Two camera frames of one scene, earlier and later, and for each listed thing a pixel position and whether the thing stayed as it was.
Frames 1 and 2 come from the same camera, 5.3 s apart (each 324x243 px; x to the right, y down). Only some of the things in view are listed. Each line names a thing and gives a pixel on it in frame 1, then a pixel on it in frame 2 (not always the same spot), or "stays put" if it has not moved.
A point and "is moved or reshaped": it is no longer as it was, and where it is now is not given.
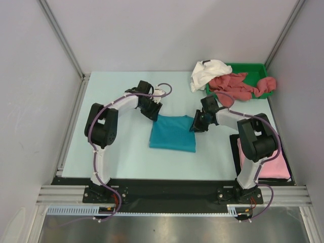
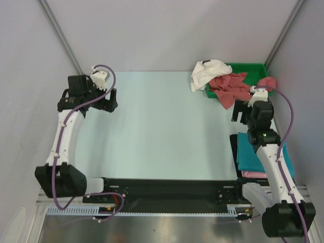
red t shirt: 230,87 stays put
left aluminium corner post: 54,26 stays put
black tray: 236,161 stays put
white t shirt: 204,71 stays put
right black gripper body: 201,122 -> 246,113
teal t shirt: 172,132 is moved or reshaped
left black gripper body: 150,108 -> 105,104
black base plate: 139,196 stays put
